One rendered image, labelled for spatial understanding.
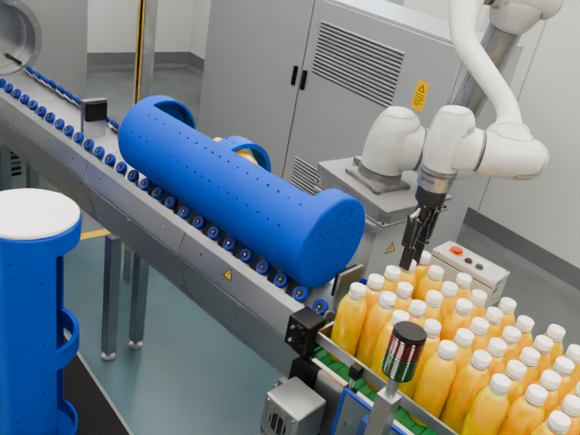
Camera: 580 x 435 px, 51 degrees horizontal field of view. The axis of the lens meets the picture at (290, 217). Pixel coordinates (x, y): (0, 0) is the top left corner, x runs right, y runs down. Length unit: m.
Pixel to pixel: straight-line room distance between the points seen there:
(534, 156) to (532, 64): 2.81
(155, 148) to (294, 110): 2.01
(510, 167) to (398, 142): 0.66
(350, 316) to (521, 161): 0.54
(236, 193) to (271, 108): 2.37
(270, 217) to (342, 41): 2.05
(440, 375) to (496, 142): 0.55
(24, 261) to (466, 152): 1.16
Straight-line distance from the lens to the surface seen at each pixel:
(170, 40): 7.20
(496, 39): 1.96
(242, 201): 1.74
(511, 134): 1.55
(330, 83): 3.67
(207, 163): 1.86
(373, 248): 2.18
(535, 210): 4.41
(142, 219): 2.18
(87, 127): 2.60
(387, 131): 2.11
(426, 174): 1.54
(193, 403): 2.71
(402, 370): 1.19
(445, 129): 1.49
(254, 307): 1.82
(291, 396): 1.55
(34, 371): 2.00
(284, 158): 4.04
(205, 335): 3.04
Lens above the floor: 1.92
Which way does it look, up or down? 27 degrees down
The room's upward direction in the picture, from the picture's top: 11 degrees clockwise
